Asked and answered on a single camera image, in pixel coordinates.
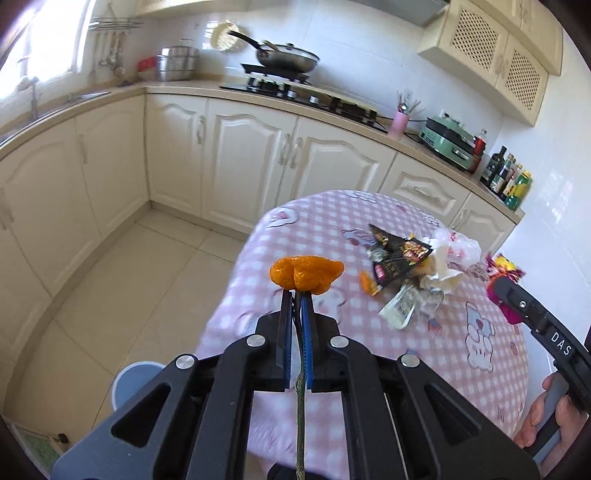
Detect hanging metal ladle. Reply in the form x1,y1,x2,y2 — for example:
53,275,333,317
113,31,127,77

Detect straw woven tray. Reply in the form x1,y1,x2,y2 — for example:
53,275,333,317
210,21,243,51

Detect black red snack wrapper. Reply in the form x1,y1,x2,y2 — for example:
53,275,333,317
373,236,435,291

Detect dark sauce bottle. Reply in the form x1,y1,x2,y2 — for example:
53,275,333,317
496,154,517,195

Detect silver wrapper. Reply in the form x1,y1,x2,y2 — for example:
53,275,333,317
416,286,446,317

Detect grey range hood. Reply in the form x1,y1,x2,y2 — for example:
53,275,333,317
355,0,451,26

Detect green patterned floor mat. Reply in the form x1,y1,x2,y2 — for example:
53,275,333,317
9,422,70,467

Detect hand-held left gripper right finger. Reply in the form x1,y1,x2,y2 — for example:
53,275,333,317
298,292,541,480

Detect clear plastic bag red print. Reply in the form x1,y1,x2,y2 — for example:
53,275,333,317
427,226,482,273

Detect orange tangerine peel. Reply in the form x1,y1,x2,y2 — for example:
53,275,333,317
270,256,345,294

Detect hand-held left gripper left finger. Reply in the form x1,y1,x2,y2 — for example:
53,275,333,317
52,290,296,480

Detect green yellow bottle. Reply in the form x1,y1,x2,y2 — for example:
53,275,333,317
505,170,533,212

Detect black wok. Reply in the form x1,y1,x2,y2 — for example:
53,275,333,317
228,30,321,75

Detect person's right hand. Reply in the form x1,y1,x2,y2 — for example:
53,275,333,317
514,374,591,478

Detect bright window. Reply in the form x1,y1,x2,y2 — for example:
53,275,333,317
0,0,95,100

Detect red cap sauce bottle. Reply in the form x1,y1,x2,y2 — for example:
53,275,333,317
505,164,524,199

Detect black gas stove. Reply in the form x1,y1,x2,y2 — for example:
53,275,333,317
219,62,389,134

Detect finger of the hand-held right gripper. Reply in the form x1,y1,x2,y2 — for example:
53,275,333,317
487,276,588,371

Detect white sauce packet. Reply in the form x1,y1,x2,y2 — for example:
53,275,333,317
379,282,419,330

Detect pink yellow snack packet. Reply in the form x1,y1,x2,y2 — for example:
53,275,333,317
486,253,525,326

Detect green electric grill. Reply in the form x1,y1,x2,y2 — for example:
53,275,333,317
419,115,481,174

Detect steel sink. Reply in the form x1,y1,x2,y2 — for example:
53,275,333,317
0,90,112,144

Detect steel steamer pot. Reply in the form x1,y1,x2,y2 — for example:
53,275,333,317
156,39,200,83

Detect cream lattice wall cabinet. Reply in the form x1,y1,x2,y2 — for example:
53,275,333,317
418,0,566,125

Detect metal utensil rack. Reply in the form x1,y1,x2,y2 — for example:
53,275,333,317
89,4,144,31

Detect glass wok lid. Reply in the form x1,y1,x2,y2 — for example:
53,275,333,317
261,42,320,63

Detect pink checked tablecloth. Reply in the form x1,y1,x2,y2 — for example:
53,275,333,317
196,189,529,480

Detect white tissue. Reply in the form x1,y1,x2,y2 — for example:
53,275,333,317
418,240,467,294

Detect bundle of cutlery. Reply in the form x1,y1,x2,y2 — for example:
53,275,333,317
396,90,423,116

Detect metal faucet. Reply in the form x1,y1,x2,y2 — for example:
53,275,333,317
27,76,43,121

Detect cream base cabinets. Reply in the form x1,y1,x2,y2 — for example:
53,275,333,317
0,80,527,365

